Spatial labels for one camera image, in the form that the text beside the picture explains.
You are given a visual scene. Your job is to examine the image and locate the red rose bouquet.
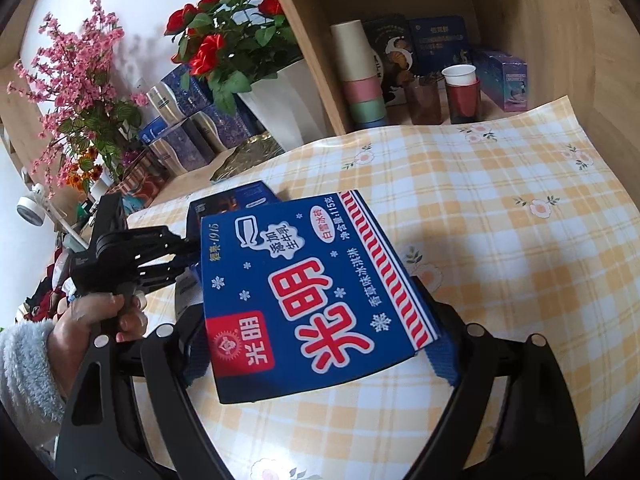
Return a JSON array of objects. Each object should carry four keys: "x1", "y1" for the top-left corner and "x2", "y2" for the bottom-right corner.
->
[{"x1": 164, "y1": 0, "x2": 302, "y2": 114}]

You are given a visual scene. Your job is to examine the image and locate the light blue fleece left sleeve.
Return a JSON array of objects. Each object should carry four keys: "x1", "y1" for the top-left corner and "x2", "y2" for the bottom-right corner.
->
[{"x1": 0, "y1": 320, "x2": 65, "y2": 450}]

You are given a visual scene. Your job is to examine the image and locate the purple blue carton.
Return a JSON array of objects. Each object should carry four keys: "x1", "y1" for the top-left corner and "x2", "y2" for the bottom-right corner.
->
[{"x1": 473, "y1": 48, "x2": 528, "y2": 113}]

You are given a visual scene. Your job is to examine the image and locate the wooden shelf unit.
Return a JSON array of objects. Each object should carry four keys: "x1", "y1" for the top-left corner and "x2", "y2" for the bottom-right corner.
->
[{"x1": 280, "y1": 0, "x2": 596, "y2": 134}]

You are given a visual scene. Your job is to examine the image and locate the brown glass cup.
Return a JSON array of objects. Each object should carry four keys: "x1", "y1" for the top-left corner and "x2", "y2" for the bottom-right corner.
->
[{"x1": 404, "y1": 76, "x2": 442, "y2": 125}]

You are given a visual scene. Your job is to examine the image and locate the blue ice cream box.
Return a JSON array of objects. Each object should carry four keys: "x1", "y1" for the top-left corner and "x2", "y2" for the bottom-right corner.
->
[{"x1": 201, "y1": 190, "x2": 438, "y2": 404}]

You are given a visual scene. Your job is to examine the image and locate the white desk fan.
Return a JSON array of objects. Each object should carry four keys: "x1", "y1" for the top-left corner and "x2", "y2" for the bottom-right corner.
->
[{"x1": 16, "y1": 183, "x2": 50, "y2": 226}]

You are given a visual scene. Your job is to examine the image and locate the blue gold gift box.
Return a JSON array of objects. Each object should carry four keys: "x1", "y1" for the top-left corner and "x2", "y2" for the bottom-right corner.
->
[{"x1": 139, "y1": 117, "x2": 216, "y2": 176}]

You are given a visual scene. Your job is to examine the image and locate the stack of paper cups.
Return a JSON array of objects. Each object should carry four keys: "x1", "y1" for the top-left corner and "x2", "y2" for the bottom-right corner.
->
[{"x1": 330, "y1": 20, "x2": 388, "y2": 129}]

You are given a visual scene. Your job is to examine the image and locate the person's left hand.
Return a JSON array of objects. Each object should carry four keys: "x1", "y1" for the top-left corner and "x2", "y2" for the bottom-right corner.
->
[{"x1": 47, "y1": 294, "x2": 148, "y2": 398}]

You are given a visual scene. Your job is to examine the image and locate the pink artificial flower bouquet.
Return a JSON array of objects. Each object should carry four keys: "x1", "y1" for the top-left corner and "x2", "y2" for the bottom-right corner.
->
[{"x1": 6, "y1": 0, "x2": 148, "y2": 192}]

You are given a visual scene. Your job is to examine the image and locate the orange artificial flowers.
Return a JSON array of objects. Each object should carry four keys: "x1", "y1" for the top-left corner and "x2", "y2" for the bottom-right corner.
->
[{"x1": 58, "y1": 146, "x2": 103, "y2": 193}]

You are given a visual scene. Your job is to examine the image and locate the gold foil wrapper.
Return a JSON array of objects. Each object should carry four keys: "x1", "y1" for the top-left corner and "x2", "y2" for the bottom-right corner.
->
[{"x1": 209, "y1": 132, "x2": 285, "y2": 184}]

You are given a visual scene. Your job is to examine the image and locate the white flower vase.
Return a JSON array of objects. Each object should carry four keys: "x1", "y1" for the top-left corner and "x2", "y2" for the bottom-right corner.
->
[{"x1": 239, "y1": 60, "x2": 335, "y2": 151}]

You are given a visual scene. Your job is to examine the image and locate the white cup on red cup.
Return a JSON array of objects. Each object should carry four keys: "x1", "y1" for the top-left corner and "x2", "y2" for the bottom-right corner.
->
[{"x1": 442, "y1": 64, "x2": 482, "y2": 124}]

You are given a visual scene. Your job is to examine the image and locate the small dark blue box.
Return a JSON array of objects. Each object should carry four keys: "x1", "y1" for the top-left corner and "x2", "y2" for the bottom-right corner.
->
[{"x1": 186, "y1": 181, "x2": 280, "y2": 240}]

